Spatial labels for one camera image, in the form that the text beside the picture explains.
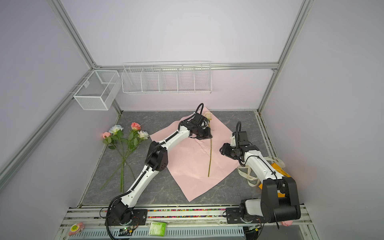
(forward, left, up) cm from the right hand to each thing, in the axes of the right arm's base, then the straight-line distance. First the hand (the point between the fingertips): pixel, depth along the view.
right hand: (224, 151), depth 88 cm
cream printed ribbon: (-10, -12, -7) cm, 17 cm away
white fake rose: (+20, +73, -4) cm, 76 cm away
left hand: (+12, +5, -4) cm, 14 cm away
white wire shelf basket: (+42, +36, +24) cm, 60 cm away
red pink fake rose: (+23, +61, -4) cm, 66 cm away
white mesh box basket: (+34, +83, +18) cm, 91 cm away
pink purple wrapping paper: (-5, +15, -8) cm, 18 cm away
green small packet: (-38, +35, -6) cm, 51 cm away
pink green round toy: (-38, +71, -3) cm, 81 cm away
